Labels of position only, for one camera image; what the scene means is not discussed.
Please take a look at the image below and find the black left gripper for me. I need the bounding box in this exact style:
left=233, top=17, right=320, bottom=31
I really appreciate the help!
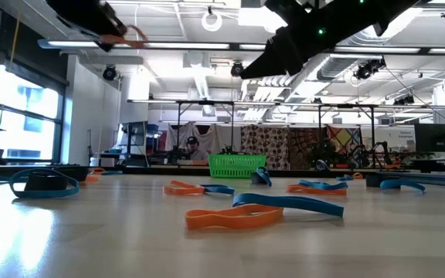
left=46, top=0, right=128, bottom=52

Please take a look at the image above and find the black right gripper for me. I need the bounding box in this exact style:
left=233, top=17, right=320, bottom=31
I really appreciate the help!
left=239, top=0, right=380, bottom=80

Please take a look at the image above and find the brown dotted cloth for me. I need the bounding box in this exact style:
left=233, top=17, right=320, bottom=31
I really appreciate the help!
left=240, top=124, right=290, bottom=171

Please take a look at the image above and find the ceiling light strip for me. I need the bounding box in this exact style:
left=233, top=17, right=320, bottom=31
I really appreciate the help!
left=332, top=46, right=421, bottom=54
left=39, top=39, right=230, bottom=50

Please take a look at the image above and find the dark patterned cloth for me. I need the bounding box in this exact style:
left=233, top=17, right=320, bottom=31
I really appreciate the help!
left=287, top=127, right=328, bottom=171

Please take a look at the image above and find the black ceiling spotlight cluster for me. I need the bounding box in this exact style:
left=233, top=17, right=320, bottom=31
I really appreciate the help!
left=353, top=57, right=388, bottom=81
left=392, top=94, right=416, bottom=107

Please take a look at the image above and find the monitor on stand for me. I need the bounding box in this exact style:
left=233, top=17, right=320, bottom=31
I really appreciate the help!
left=120, top=120, right=149, bottom=167

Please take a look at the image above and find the white hanging sheet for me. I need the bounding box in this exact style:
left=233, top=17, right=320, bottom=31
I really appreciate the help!
left=164, top=121, right=223, bottom=163

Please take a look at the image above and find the green plastic basket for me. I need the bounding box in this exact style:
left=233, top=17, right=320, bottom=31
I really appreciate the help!
left=207, top=154, right=268, bottom=179

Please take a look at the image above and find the person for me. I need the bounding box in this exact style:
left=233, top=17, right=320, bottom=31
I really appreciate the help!
left=183, top=135, right=210, bottom=162

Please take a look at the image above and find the large window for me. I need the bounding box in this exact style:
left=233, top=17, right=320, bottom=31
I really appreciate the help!
left=0, top=65, right=67, bottom=163

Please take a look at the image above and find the black flat monitor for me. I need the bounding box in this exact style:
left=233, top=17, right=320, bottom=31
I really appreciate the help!
left=414, top=123, right=445, bottom=154

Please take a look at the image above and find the black hanging camera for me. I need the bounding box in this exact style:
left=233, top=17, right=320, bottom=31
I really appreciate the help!
left=229, top=60, right=246, bottom=78
left=102, top=64, right=117, bottom=81

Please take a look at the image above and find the silver air duct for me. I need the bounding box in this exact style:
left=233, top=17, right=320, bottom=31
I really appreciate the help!
left=317, top=53, right=386, bottom=82

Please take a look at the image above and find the white ring light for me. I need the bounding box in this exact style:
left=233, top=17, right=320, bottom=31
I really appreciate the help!
left=201, top=10, right=224, bottom=33

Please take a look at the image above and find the black aluminium table frame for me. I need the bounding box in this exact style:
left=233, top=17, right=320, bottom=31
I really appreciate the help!
left=0, top=164, right=445, bottom=190

